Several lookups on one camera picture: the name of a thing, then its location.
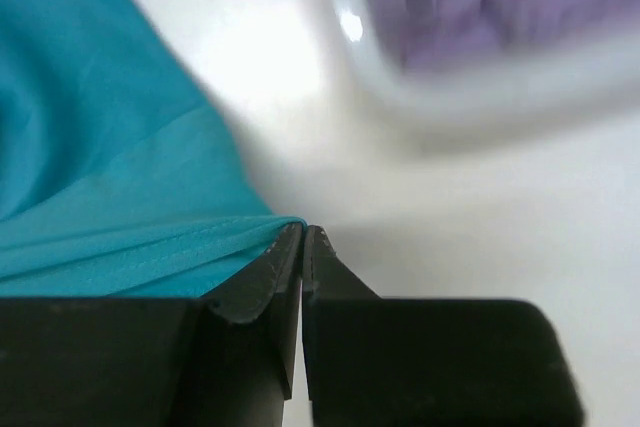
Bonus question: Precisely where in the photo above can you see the white plastic basket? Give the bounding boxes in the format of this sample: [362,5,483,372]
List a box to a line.
[327,0,639,152]

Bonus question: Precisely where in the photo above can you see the teal t shirt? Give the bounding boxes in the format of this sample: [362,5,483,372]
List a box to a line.
[1,0,290,297]

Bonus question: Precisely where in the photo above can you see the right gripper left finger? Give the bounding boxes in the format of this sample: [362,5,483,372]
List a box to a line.
[1,223,303,426]

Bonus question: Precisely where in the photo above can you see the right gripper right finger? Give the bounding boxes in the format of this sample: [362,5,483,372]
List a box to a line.
[302,226,585,427]

